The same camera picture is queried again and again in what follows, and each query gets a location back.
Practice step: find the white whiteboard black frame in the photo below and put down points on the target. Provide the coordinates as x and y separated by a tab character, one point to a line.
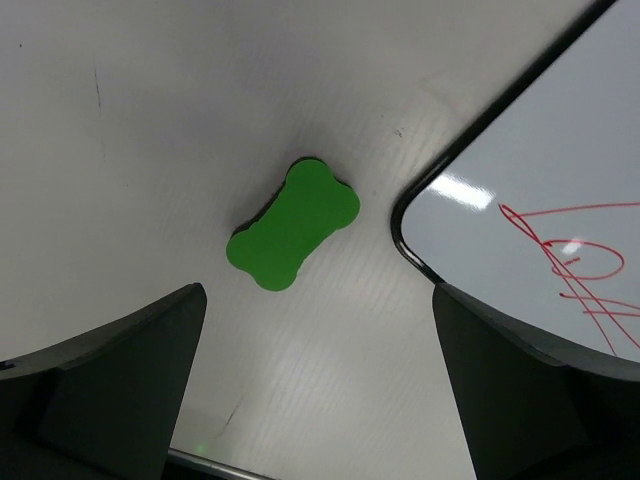
534	209

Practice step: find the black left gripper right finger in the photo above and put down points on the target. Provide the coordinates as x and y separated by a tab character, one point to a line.
532	404

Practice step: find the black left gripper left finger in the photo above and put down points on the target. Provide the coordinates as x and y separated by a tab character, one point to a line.
103	404

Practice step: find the green bone-shaped eraser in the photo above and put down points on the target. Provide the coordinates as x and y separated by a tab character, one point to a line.
310	206

